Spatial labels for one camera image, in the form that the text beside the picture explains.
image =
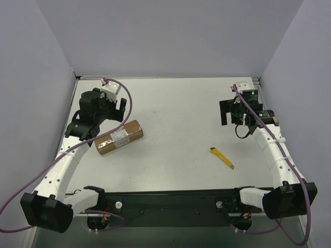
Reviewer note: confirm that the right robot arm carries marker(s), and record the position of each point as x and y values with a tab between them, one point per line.
291	192

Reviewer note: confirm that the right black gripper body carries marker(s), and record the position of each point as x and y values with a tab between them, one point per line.
225	112

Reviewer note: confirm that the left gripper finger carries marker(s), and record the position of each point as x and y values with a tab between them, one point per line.
118	114
122	105

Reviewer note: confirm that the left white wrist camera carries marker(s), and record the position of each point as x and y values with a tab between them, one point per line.
110	89

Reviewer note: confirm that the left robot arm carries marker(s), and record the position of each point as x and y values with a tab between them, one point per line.
47	206

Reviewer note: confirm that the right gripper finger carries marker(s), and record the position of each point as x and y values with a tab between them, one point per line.
223	116
226	105

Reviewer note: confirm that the brown cardboard express box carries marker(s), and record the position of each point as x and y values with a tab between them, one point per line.
126	134

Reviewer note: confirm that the yellow utility knife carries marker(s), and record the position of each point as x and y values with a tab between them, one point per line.
225	160

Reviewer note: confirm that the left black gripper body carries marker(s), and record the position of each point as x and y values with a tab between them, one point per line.
114	111

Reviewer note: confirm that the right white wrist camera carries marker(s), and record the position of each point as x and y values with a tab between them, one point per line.
241	86

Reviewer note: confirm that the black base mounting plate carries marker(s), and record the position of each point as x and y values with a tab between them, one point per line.
193	208

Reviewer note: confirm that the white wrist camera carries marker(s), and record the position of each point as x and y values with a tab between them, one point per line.
110	89
241	86

